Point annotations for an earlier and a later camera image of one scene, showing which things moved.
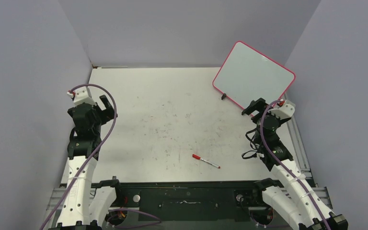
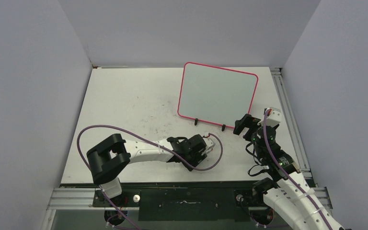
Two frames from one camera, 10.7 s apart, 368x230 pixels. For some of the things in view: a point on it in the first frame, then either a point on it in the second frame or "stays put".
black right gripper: x=258 y=105 → x=247 y=121
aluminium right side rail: x=298 y=146 stays put
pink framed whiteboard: x=247 y=75 → x=215 y=95
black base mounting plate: x=191 y=200 stays put
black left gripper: x=108 y=114 → x=199 y=157
